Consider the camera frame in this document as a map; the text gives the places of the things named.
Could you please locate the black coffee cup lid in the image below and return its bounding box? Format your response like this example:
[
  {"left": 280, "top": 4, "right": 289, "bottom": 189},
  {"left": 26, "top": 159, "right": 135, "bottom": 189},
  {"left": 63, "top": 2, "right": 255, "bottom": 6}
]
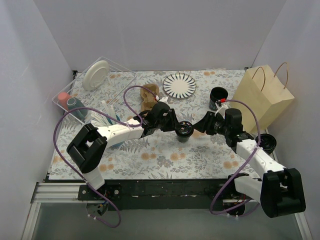
[{"left": 175, "top": 121, "right": 194, "bottom": 138}]

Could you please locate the black takeout coffee cup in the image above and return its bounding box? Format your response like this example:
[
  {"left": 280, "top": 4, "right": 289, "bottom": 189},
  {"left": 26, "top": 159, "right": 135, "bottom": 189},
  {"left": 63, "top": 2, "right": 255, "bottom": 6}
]
[{"left": 177, "top": 135, "right": 190, "bottom": 143}]

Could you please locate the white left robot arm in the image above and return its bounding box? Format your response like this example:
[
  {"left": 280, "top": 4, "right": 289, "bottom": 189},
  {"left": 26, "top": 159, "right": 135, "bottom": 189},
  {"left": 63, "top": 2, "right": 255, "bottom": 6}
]
[{"left": 66, "top": 101, "right": 181, "bottom": 200}]

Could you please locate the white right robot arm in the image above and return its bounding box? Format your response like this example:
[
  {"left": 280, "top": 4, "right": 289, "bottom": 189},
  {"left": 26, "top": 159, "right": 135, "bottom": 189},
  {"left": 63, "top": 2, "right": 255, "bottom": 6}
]
[{"left": 193, "top": 108, "right": 306, "bottom": 218}]

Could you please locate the brown cardboard cup carrier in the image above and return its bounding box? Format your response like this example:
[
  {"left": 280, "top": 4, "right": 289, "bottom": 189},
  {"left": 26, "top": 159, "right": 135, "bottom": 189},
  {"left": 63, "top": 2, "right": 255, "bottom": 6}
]
[{"left": 140, "top": 84, "right": 160, "bottom": 112}]

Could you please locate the floral tablecloth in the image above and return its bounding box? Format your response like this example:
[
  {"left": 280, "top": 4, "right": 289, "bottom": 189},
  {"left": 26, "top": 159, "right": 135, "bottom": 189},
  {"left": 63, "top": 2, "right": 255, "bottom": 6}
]
[{"left": 48, "top": 69, "right": 282, "bottom": 181}]

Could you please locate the stack of black cups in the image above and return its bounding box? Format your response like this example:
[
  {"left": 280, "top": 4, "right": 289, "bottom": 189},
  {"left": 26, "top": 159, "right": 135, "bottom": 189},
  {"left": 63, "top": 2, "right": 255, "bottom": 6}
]
[{"left": 209, "top": 86, "right": 228, "bottom": 111}]

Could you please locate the blue striped white plate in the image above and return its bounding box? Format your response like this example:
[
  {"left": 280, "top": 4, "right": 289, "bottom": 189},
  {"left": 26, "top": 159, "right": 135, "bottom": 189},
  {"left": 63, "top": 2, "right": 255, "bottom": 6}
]
[{"left": 162, "top": 72, "right": 197, "bottom": 100}]

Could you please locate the stack of black lids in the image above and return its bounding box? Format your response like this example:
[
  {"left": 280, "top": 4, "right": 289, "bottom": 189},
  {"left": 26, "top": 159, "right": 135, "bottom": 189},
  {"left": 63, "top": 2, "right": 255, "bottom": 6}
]
[{"left": 259, "top": 133, "right": 277, "bottom": 155}]

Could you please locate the light blue straw cup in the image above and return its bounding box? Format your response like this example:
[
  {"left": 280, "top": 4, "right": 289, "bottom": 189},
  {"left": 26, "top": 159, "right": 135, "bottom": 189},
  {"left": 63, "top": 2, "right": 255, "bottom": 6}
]
[{"left": 99, "top": 117, "right": 127, "bottom": 149}]

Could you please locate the brown paper bag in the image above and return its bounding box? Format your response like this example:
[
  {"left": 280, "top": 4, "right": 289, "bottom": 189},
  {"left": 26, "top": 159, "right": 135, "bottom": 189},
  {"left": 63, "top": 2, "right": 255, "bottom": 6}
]
[{"left": 230, "top": 65, "right": 295, "bottom": 133}]

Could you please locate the white wrapped straws bundle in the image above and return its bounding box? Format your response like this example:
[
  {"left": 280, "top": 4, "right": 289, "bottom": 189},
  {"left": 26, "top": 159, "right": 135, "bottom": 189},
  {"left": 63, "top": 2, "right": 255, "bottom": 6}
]
[{"left": 90, "top": 99, "right": 120, "bottom": 128}]

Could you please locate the plain white plate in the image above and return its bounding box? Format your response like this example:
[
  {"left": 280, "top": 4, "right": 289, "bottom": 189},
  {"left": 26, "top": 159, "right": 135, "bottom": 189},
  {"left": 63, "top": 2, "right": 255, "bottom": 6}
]
[{"left": 82, "top": 60, "right": 110, "bottom": 91}]

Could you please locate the dark teal cup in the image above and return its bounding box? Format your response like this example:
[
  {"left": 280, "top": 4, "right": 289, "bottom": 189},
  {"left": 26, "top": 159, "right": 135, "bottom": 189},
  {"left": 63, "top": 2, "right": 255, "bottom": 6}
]
[{"left": 66, "top": 97, "right": 88, "bottom": 121}]

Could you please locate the pink cup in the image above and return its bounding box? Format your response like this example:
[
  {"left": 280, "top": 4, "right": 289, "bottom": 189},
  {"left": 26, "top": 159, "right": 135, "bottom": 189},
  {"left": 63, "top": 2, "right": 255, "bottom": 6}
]
[{"left": 57, "top": 92, "right": 71, "bottom": 111}]

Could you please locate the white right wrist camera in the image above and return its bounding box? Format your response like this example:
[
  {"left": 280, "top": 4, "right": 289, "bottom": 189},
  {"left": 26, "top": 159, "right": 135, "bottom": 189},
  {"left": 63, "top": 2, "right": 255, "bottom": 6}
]
[{"left": 214, "top": 98, "right": 229, "bottom": 118}]

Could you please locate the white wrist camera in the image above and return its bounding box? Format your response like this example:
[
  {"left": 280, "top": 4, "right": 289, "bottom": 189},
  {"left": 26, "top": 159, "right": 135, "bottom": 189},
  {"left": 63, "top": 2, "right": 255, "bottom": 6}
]
[
  {"left": 154, "top": 95, "right": 170, "bottom": 108},
  {"left": 214, "top": 98, "right": 229, "bottom": 118}
]

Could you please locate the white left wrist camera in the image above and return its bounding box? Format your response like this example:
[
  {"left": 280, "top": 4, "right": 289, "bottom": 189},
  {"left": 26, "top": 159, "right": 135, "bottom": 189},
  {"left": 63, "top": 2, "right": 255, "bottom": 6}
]
[{"left": 154, "top": 95, "right": 170, "bottom": 108}]

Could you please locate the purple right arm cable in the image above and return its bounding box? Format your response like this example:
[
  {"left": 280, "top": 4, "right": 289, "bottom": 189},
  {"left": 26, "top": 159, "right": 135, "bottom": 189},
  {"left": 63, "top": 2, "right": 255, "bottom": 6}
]
[{"left": 209, "top": 98, "right": 263, "bottom": 217}]

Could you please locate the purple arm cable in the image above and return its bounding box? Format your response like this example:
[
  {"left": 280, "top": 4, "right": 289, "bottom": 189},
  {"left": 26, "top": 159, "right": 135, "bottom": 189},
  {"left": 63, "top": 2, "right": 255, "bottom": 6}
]
[
  {"left": 53, "top": 85, "right": 161, "bottom": 228},
  {"left": 209, "top": 98, "right": 263, "bottom": 217}
]

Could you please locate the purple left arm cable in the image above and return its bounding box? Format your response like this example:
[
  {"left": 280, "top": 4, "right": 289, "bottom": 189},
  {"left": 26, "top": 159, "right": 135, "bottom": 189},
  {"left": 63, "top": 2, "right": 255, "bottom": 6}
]
[{"left": 53, "top": 85, "right": 161, "bottom": 228}]

